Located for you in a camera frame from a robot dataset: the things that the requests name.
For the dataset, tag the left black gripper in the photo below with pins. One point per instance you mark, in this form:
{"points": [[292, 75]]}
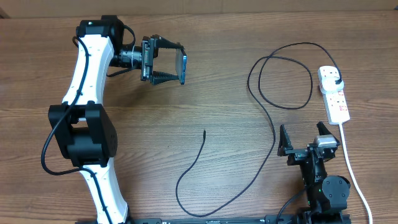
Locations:
{"points": [[148, 59]]}

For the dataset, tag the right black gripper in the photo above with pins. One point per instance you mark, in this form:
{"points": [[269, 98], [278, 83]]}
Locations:
{"points": [[296, 154]]}

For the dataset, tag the blue Samsung Galaxy smartphone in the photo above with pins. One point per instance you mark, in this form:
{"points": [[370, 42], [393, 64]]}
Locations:
{"points": [[181, 65]]}

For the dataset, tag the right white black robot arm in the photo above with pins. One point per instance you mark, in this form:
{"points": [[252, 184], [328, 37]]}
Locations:
{"points": [[326, 194]]}

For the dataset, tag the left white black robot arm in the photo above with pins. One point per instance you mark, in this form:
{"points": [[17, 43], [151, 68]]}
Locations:
{"points": [[83, 130]]}

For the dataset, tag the white USB charger plug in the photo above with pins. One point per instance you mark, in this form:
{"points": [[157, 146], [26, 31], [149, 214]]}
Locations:
{"points": [[329, 86]]}

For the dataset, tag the white power extension strip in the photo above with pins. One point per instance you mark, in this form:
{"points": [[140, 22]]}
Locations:
{"points": [[335, 103]]}

